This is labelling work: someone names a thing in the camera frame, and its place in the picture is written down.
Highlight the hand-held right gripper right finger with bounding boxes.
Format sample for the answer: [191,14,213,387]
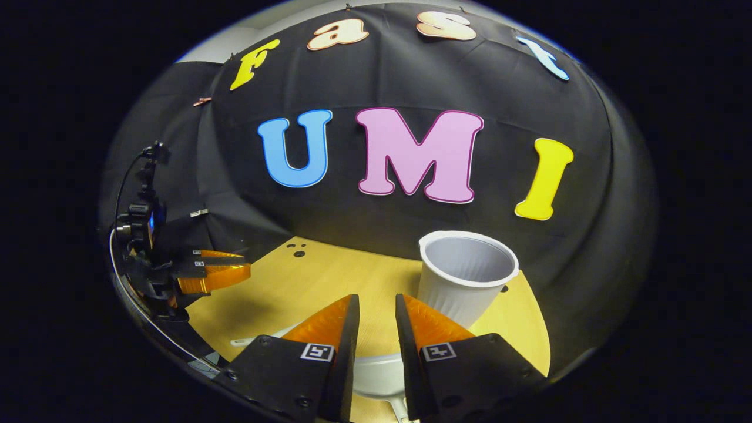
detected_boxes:
[395,293,548,421]

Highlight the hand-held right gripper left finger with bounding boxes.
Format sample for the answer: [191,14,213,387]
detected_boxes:
[214,294,361,422]

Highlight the white dustpan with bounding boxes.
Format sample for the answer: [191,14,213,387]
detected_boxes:
[230,321,421,423]

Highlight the white ribbed garbage bin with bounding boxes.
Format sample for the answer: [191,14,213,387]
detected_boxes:
[416,230,521,329]

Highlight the wooden desktop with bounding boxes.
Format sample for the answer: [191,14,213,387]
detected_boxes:
[187,236,552,423]

